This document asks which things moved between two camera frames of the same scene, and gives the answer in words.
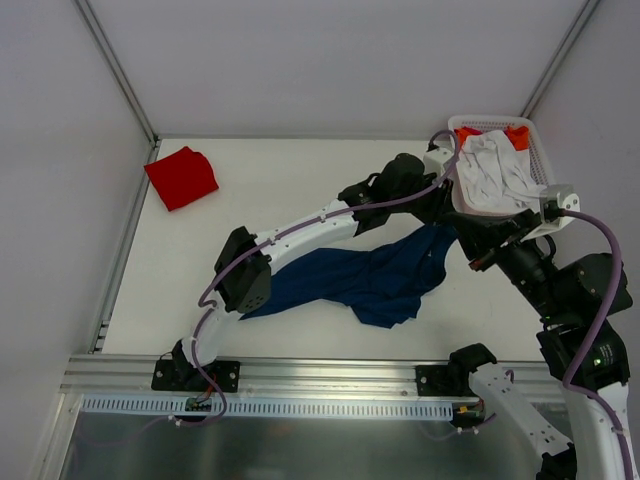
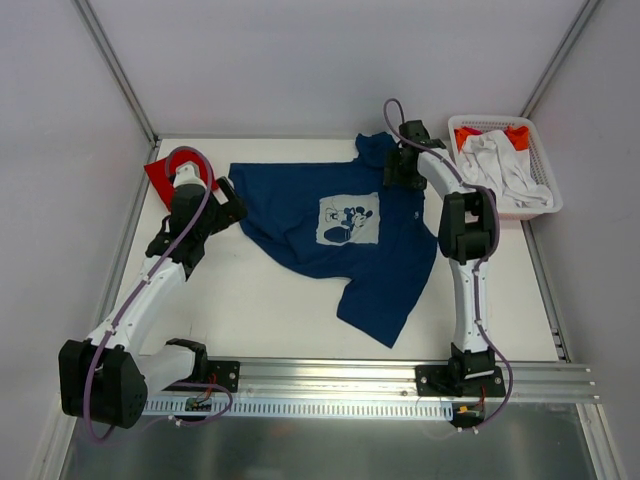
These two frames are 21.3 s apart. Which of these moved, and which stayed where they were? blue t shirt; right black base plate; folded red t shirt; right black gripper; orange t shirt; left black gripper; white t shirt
Moved: right black gripper; left black gripper; blue t shirt
Stayed: white t shirt; orange t shirt; folded red t shirt; right black base plate
